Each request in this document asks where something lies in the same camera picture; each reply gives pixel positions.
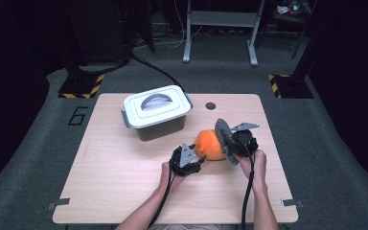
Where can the grey tape strip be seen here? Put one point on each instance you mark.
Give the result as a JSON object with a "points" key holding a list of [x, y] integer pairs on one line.
{"points": [[292, 202], [59, 202]]}

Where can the black stand with striped base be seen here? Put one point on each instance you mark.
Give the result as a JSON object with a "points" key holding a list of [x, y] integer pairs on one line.
{"points": [[80, 87], [295, 87]]}

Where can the grey fuzzy cloth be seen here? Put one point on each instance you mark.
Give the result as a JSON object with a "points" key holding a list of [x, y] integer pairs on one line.
{"points": [[223, 134]]}

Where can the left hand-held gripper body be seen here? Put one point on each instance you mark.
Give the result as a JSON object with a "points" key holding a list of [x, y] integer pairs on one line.
{"points": [[183, 163]]}

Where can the orange plush toy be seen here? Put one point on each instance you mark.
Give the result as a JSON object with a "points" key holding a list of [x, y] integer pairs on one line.
{"points": [[209, 145]]}

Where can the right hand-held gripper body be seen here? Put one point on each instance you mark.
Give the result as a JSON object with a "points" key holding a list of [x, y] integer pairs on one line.
{"points": [[244, 143]]}

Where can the white metal stand frame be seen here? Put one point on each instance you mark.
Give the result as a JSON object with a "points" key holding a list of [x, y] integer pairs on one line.
{"points": [[223, 18]]}

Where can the dark cabinet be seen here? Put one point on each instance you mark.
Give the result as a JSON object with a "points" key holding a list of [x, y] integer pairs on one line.
{"points": [[99, 32]]}

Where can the colourful small things on rack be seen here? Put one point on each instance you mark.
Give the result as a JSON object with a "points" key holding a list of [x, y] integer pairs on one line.
{"points": [[292, 8]]}

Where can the person's right hand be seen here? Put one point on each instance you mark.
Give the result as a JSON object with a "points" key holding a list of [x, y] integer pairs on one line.
{"points": [[257, 171]]}

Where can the clear grey storage box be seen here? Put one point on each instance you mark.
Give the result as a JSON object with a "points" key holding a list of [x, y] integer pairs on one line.
{"points": [[159, 131]]}

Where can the person's left hand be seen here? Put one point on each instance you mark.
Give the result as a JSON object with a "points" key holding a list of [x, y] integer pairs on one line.
{"points": [[168, 177]]}

